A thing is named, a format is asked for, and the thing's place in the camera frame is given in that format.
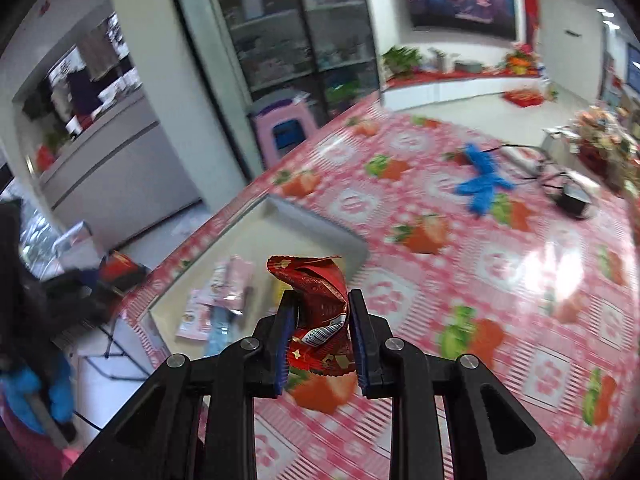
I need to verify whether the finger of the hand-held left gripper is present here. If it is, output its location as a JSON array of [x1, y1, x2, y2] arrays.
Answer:
[[42, 267, 104, 296]]

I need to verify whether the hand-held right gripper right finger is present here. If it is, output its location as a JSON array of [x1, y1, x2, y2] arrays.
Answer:
[[348, 289, 583, 480]]

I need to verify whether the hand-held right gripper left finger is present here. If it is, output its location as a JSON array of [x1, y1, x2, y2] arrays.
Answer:
[[62, 290, 299, 480]]

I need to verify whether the crinkled red snack packet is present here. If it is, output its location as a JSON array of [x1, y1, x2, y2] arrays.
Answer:
[[266, 254, 358, 378]]

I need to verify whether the blue snack packet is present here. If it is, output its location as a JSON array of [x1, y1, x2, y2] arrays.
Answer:
[[205, 307, 242, 358]]

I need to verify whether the pink snack packet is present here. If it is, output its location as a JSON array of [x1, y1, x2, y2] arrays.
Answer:
[[210, 255, 256, 317], [176, 290, 221, 344]]

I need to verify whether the white tray with grey rim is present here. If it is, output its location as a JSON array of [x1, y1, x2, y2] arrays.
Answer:
[[147, 195, 372, 361]]

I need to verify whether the person's left hand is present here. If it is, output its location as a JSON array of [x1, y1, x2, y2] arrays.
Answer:
[[0, 355, 74, 434]]

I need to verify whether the red box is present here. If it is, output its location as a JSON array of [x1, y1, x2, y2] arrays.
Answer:
[[100, 252, 149, 286]]

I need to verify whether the black folding rack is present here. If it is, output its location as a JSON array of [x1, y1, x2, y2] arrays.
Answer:
[[75, 310, 156, 431]]

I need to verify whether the white kitchen counter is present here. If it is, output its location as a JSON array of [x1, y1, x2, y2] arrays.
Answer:
[[10, 40, 201, 241]]

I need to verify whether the crumpled blue disposable glove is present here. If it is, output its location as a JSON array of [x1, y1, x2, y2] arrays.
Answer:
[[454, 143, 515, 218]]

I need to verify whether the pink plastic stool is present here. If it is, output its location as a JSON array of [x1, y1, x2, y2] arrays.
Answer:
[[250, 97, 321, 171]]

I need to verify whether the black power adapter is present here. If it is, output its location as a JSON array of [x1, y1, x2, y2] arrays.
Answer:
[[555, 182, 596, 219]]

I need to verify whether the green potted plant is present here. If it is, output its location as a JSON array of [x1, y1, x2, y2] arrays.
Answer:
[[382, 46, 424, 81]]

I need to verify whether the red basket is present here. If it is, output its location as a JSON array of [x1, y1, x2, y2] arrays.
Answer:
[[502, 89, 544, 109]]

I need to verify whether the glass door cabinet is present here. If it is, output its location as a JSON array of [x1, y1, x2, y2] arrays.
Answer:
[[165, 0, 382, 171]]

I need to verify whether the pile of assorted packages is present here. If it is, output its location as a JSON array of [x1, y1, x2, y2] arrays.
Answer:
[[570, 105, 640, 192]]

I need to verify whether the dark window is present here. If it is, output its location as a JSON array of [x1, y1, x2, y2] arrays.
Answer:
[[625, 45, 640, 94]]

